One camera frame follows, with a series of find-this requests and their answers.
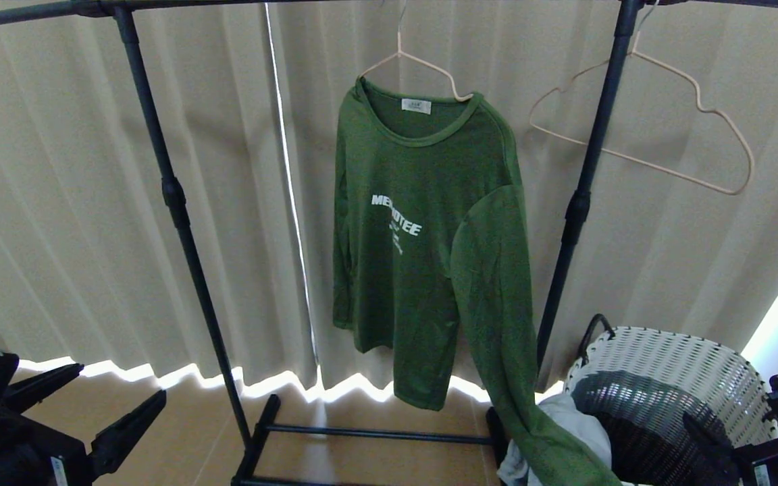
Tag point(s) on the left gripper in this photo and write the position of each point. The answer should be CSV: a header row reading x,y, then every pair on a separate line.
x,y
17,459

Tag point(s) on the green printed t-shirt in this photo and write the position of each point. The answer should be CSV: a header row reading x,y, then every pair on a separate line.
x,y
416,283

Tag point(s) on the pink clothes hanger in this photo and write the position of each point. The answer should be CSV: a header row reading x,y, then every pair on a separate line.
x,y
752,172
399,40

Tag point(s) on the white laundry basket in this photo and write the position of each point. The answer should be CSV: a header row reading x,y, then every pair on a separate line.
x,y
672,358

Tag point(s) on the black clothes rack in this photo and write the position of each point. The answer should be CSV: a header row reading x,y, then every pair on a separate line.
x,y
173,196

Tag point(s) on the pale grey shorts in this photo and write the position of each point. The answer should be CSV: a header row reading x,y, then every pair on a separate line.
x,y
578,425

